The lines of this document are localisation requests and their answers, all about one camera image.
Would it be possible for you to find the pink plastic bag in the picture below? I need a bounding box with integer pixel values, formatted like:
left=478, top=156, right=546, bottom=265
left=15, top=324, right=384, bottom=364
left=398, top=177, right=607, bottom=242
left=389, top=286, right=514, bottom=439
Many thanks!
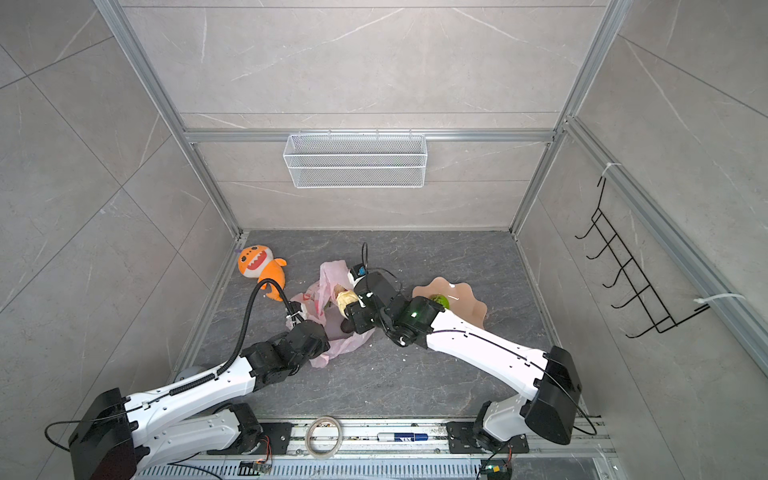
left=292, top=260, right=373, bottom=368

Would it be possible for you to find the green fake custard apple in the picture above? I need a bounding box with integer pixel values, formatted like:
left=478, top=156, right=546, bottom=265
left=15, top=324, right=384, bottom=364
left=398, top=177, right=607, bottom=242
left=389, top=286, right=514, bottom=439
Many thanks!
left=430, top=294, right=450, bottom=310

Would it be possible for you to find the pink scalloped plastic bowl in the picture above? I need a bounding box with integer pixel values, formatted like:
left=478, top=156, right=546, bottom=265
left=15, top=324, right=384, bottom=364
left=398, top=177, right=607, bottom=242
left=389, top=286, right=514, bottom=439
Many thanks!
left=411, top=277, right=488, bottom=329

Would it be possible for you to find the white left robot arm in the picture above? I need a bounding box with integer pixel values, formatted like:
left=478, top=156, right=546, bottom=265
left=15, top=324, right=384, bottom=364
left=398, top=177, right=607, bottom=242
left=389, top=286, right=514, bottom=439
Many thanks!
left=67, top=320, right=329, bottom=479

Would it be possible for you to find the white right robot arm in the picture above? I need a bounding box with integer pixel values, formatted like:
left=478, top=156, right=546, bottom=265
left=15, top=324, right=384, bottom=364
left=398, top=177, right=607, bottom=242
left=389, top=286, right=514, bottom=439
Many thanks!
left=342, top=264, right=582, bottom=451

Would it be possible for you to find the orange shark plush toy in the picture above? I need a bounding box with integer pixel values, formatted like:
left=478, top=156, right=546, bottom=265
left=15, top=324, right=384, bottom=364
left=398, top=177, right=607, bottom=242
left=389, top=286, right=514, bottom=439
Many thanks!
left=237, top=245, right=287, bottom=289

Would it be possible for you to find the roll of clear tape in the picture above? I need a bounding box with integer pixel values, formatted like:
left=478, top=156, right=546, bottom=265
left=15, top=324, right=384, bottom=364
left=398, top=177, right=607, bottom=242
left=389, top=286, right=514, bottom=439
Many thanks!
left=304, top=416, right=344, bottom=460

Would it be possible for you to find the blue marker pen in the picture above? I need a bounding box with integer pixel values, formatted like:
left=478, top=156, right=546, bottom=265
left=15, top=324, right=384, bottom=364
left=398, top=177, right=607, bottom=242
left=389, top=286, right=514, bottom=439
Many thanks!
left=377, top=432, right=429, bottom=443

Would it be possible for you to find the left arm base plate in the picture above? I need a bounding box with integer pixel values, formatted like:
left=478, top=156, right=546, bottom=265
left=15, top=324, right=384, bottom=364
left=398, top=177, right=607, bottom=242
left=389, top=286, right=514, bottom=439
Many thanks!
left=222, top=422, right=294, bottom=456

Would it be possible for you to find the white wire mesh basket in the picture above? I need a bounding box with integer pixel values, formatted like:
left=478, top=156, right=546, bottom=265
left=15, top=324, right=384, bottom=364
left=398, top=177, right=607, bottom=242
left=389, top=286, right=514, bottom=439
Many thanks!
left=283, top=133, right=428, bottom=189

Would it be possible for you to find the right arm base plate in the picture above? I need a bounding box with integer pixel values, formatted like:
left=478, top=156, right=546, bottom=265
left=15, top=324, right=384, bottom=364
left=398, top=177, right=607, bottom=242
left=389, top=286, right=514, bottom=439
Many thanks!
left=444, top=421, right=530, bottom=454

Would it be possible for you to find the black wire hook rack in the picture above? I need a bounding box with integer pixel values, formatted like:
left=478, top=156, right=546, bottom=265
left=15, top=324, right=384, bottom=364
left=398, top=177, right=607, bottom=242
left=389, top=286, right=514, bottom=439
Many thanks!
left=574, top=177, right=710, bottom=339

